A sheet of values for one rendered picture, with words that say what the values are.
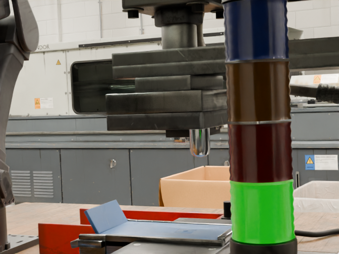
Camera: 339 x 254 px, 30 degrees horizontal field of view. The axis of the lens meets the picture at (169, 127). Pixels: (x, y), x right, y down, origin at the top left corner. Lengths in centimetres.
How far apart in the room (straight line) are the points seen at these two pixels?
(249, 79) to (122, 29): 785
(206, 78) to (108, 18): 769
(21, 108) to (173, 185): 372
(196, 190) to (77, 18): 581
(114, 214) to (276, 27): 43
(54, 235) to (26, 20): 36
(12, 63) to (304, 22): 635
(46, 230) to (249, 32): 63
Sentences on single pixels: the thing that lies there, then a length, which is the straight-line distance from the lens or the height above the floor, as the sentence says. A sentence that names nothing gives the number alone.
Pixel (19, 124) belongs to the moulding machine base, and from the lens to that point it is 660.
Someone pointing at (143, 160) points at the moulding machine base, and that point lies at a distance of 582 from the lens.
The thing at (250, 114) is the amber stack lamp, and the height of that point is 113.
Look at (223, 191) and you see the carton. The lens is 297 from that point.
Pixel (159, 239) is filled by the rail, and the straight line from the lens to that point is 67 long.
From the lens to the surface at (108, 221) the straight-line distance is 73.
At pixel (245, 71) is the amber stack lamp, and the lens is 36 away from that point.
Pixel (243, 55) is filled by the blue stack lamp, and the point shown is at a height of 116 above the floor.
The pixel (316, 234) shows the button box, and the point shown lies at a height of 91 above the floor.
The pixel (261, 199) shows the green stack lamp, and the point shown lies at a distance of 37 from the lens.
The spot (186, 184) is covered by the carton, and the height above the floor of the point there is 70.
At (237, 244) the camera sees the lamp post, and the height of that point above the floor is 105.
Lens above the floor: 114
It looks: 3 degrees down
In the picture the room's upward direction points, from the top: 2 degrees counter-clockwise
